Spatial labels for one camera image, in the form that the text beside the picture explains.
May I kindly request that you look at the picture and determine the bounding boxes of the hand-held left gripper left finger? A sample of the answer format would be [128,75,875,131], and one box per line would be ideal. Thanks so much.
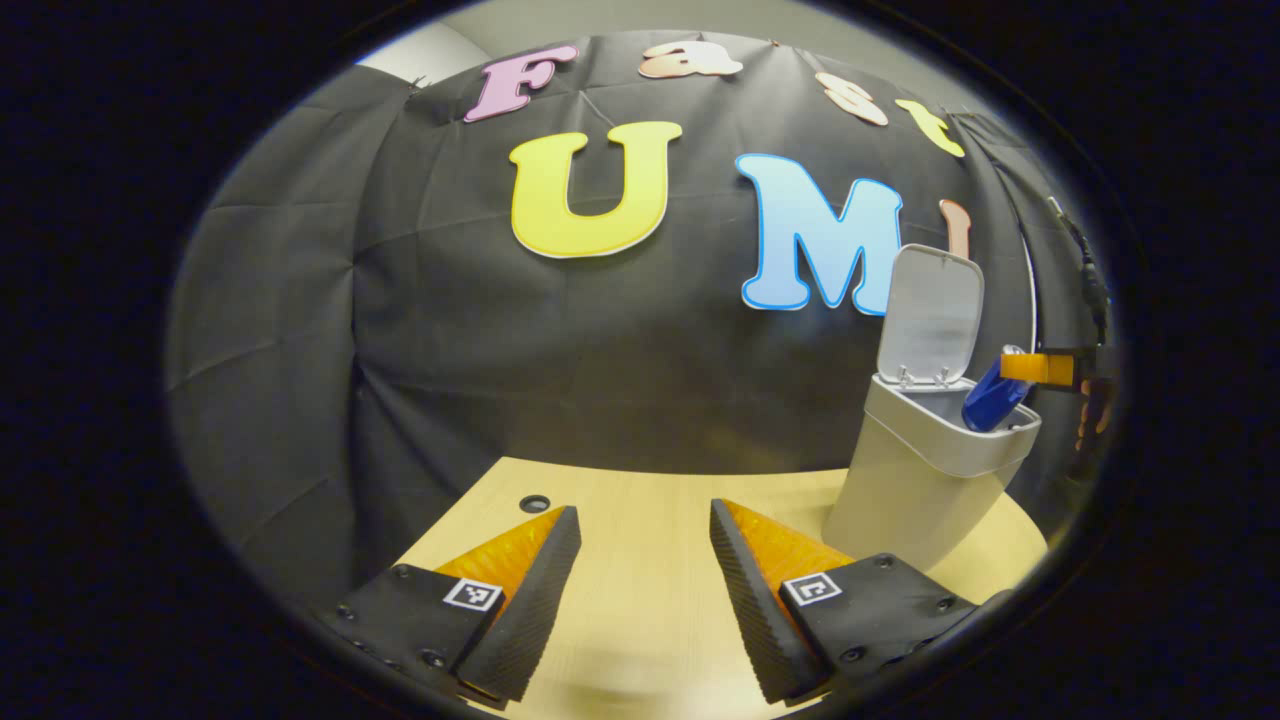
[335,505,583,707]

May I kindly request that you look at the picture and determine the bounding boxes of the black cable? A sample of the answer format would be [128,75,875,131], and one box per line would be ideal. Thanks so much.
[1046,196,1113,347]

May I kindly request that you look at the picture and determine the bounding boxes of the blue silver pop can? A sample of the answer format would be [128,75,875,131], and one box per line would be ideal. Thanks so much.
[962,345,1031,433]

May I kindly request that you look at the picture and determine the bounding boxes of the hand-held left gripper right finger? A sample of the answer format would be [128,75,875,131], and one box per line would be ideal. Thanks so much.
[709,499,987,706]

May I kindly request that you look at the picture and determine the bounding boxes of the wooden desktop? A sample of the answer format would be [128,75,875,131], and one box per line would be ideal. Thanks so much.
[385,457,1049,720]

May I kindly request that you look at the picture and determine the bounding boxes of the white desktop garbage bin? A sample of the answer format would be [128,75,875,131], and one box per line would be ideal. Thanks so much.
[822,244,1043,573]

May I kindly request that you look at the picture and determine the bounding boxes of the black backdrop cloth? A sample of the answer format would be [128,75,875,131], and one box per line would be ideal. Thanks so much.
[165,30,1121,611]

